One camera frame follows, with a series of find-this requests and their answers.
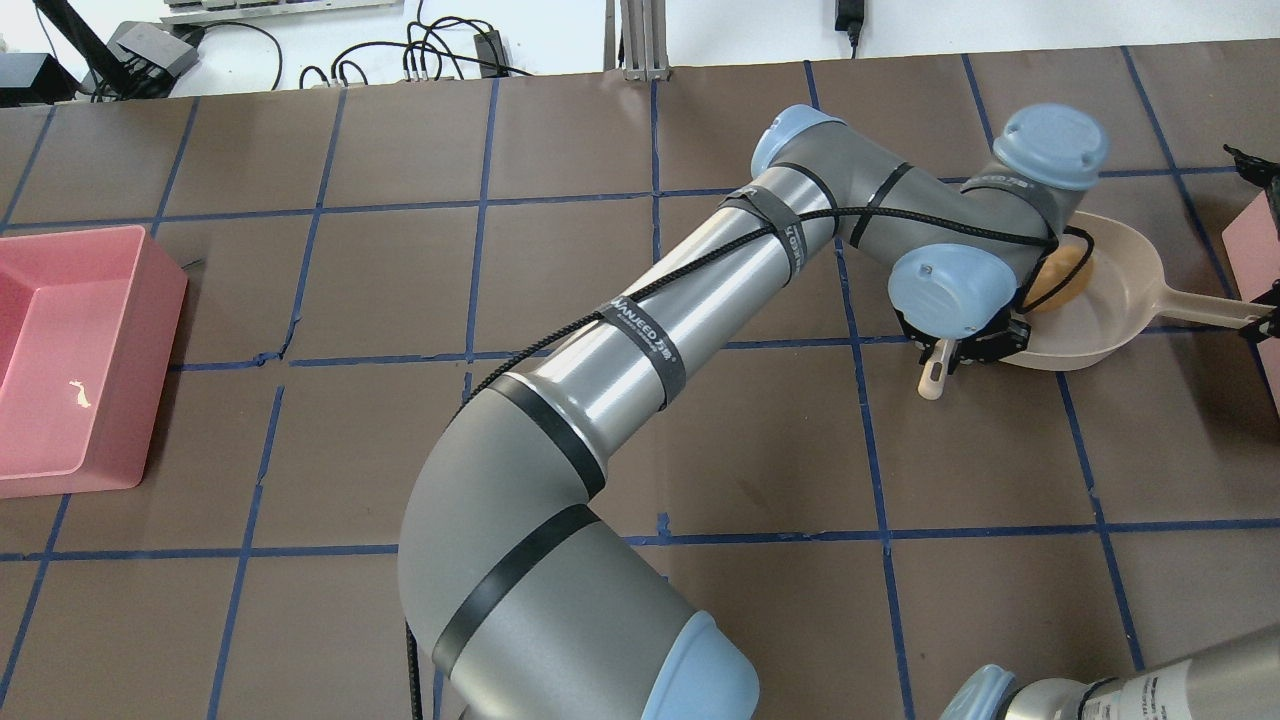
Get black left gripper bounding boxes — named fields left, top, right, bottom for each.
left=896, top=307, right=1032, bottom=378

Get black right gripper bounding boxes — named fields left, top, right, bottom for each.
left=1240, top=282, right=1280, bottom=345

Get white brush black bristles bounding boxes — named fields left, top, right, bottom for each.
left=916, top=338, right=959, bottom=401

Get white plastic dustpan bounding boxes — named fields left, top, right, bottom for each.
left=1005, top=211, right=1271, bottom=372

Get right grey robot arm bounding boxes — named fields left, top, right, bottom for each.
left=943, top=277, right=1277, bottom=719

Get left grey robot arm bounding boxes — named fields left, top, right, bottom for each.
left=398, top=102, right=1110, bottom=719

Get empty pink plastic bin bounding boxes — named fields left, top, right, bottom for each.
left=1, top=225, right=188, bottom=498

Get brown potato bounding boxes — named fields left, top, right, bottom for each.
left=1023, top=245, right=1096, bottom=314

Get black power adapter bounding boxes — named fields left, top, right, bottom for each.
left=835, top=0, right=867, bottom=35

